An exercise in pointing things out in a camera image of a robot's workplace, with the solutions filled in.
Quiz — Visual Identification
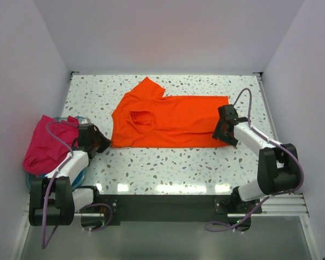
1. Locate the orange t shirt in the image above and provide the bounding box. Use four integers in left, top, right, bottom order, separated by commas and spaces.
111, 77, 229, 148

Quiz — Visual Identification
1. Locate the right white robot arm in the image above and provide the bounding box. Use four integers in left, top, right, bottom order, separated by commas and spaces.
212, 105, 303, 211

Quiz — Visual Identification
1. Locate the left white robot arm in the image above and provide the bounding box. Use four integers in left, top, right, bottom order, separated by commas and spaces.
29, 121, 112, 226

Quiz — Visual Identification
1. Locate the pink t shirt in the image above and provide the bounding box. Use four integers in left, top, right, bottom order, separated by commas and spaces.
23, 115, 80, 176

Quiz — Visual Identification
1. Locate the teal plastic basket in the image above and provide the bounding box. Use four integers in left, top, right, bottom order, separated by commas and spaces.
25, 117, 81, 190

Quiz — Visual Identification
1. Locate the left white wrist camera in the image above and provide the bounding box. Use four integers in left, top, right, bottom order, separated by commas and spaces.
79, 118, 92, 127

